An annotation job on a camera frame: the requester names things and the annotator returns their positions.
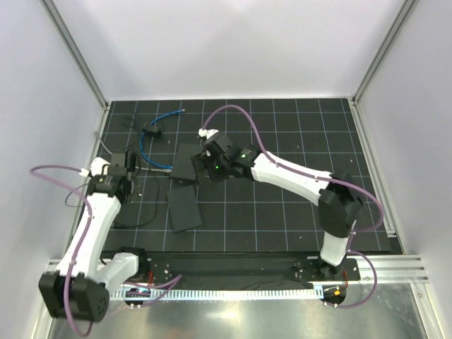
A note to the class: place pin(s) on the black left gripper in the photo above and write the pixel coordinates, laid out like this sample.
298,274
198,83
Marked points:
127,198

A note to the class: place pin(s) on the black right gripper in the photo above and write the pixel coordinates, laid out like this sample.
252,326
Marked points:
203,162

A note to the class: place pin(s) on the black network switch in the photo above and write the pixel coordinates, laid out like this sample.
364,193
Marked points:
183,168
183,209

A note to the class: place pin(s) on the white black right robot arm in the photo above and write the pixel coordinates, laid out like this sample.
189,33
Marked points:
338,205

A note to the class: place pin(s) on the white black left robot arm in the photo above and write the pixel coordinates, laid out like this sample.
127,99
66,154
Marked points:
78,289

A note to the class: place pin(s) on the black power adapter far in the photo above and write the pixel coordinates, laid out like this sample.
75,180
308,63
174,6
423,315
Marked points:
152,130

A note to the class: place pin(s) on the black grid work mat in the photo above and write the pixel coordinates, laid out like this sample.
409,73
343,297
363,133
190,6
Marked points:
237,215

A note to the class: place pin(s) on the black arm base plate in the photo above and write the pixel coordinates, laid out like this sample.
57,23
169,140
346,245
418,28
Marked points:
243,271

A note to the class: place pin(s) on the aluminium frame post left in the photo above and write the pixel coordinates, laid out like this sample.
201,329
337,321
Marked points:
67,38

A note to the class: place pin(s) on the aluminium frame post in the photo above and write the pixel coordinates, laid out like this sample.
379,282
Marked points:
404,12
67,38

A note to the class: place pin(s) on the white slotted cable duct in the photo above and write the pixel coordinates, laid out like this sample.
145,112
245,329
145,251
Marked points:
127,294

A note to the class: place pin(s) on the aluminium frame rail front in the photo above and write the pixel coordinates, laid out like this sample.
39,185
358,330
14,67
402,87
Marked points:
383,269

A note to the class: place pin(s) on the aluminium frame post right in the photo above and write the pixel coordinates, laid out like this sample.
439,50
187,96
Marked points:
404,12

